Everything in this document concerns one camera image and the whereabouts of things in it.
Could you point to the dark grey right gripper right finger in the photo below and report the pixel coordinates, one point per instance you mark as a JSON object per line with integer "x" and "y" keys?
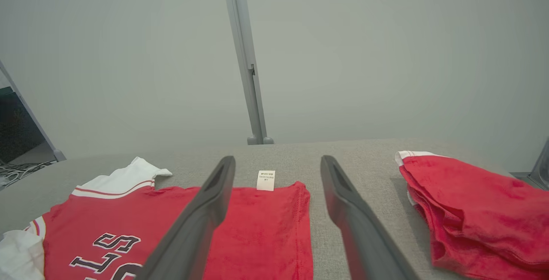
{"x": 364, "y": 245}

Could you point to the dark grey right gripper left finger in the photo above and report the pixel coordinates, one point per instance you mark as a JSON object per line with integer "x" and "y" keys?
{"x": 188, "y": 241}

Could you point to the red basketball jersey white sleeves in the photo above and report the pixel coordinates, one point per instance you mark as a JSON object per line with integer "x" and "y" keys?
{"x": 266, "y": 237}

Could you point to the red shorts white side stripe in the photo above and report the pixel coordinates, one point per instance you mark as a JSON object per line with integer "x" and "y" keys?
{"x": 480, "y": 215}

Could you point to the grey cylindrical post foot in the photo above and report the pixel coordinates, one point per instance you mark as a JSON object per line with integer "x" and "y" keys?
{"x": 268, "y": 140}
{"x": 252, "y": 140}

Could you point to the grey slanted frame bar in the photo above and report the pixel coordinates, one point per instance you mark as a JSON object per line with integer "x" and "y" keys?
{"x": 43, "y": 136}

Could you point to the grey metal partition post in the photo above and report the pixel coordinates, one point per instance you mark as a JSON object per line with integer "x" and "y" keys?
{"x": 244, "y": 57}

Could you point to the grey metal frame piece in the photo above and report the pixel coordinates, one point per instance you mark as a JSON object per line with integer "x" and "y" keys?
{"x": 541, "y": 166}

